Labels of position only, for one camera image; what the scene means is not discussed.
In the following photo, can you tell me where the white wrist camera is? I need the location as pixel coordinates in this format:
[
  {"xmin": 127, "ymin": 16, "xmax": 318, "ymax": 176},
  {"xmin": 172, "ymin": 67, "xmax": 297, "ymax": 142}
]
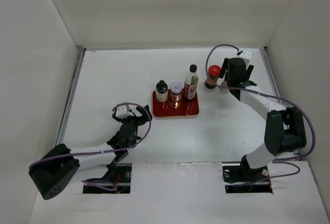
[
  {"xmin": 115, "ymin": 105, "xmax": 130, "ymax": 119},
  {"xmin": 237, "ymin": 49, "xmax": 253, "ymax": 62}
]

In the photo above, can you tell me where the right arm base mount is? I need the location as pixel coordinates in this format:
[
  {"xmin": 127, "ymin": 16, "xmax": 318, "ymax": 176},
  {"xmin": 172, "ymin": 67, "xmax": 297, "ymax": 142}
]
[{"xmin": 223, "ymin": 162, "xmax": 301, "ymax": 193}]

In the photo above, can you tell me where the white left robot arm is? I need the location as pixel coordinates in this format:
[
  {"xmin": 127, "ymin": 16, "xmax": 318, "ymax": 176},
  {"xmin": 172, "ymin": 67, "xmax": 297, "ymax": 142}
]
[{"xmin": 28, "ymin": 103, "xmax": 152, "ymax": 200}]

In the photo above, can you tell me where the small black-cap dark bottle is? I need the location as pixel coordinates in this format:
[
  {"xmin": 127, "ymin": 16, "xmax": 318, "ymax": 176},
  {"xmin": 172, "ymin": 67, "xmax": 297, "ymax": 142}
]
[{"xmin": 155, "ymin": 80, "xmax": 168, "ymax": 103}]

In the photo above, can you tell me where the red rectangular tray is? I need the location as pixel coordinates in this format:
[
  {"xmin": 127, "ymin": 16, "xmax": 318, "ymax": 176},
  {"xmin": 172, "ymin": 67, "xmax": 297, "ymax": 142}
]
[{"xmin": 152, "ymin": 90, "xmax": 200, "ymax": 118}]

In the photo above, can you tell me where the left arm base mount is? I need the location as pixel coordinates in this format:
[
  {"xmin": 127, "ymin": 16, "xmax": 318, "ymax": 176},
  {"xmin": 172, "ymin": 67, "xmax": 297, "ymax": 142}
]
[{"xmin": 82, "ymin": 163, "xmax": 132, "ymax": 194}]

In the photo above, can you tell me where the silver-lid red-label jar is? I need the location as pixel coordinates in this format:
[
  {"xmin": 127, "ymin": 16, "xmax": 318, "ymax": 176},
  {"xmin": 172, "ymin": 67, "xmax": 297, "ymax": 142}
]
[{"xmin": 170, "ymin": 83, "xmax": 183, "ymax": 108}]

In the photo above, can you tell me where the tall black-cap vinegar bottle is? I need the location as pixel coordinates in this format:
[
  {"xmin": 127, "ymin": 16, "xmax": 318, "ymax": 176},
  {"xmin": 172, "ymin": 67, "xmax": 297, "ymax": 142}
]
[{"xmin": 183, "ymin": 64, "xmax": 199, "ymax": 101}]

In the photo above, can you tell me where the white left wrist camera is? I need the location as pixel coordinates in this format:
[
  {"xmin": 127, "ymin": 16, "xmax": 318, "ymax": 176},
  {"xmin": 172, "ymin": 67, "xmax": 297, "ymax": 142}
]
[{"xmin": 115, "ymin": 105, "xmax": 130, "ymax": 119}]

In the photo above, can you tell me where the grey-cap white pepper shaker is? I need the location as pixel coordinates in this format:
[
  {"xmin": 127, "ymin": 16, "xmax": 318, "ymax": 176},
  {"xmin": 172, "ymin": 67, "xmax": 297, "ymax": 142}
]
[{"xmin": 220, "ymin": 75, "xmax": 230, "ymax": 94}]

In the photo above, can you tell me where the red-lid chili sauce jar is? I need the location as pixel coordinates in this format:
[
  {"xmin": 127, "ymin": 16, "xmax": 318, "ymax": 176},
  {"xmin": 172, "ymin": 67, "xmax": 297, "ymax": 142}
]
[{"xmin": 204, "ymin": 65, "xmax": 221, "ymax": 89}]

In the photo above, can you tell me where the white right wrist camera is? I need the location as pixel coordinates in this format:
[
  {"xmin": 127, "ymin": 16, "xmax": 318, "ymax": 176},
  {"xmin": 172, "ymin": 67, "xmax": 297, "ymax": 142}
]
[{"xmin": 237, "ymin": 49, "xmax": 253, "ymax": 62}]

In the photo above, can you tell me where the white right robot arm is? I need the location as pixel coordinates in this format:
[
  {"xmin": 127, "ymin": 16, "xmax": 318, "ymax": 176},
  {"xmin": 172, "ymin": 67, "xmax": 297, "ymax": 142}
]
[{"xmin": 220, "ymin": 57, "xmax": 307, "ymax": 183}]

